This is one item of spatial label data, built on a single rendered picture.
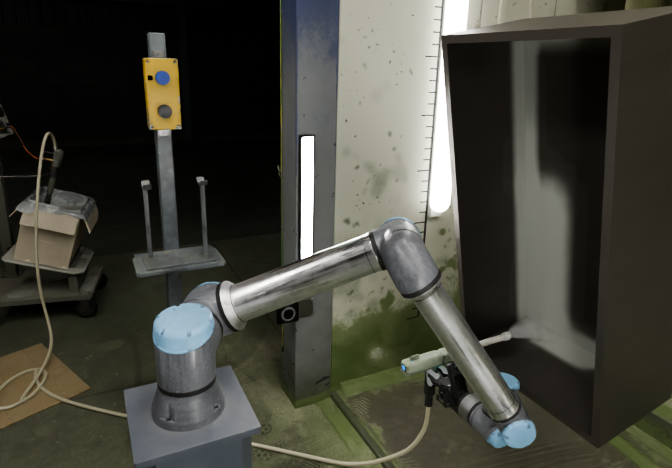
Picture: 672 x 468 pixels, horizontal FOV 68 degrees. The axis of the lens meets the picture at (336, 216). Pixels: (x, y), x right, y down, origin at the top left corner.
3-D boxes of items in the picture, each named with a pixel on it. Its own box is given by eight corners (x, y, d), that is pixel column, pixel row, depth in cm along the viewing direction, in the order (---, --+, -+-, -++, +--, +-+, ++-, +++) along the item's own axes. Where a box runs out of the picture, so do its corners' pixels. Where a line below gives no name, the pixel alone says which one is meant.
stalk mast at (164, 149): (187, 401, 237) (162, 33, 191) (190, 408, 232) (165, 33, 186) (174, 404, 234) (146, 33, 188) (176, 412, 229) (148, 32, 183)
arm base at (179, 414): (156, 440, 123) (153, 406, 120) (147, 396, 139) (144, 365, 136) (233, 419, 131) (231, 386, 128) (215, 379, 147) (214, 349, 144)
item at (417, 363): (404, 418, 175) (408, 362, 169) (397, 410, 180) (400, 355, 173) (507, 381, 197) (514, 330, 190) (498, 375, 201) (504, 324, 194)
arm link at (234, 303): (159, 316, 138) (414, 217, 128) (180, 289, 155) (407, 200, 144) (184, 361, 142) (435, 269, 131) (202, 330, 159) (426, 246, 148)
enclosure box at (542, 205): (527, 317, 214) (523, 18, 169) (671, 398, 163) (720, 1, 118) (463, 349, 200) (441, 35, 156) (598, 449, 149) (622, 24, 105)
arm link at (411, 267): (415, 236, 117) (549, 441, 131) (410, 221, 129) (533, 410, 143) (374, 261, 119) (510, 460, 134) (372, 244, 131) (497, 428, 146)
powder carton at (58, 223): (23, 232, 332) (36, 176, 325) (93, 246, 347) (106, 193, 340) (-5, 261, 283) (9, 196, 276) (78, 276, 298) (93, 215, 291)
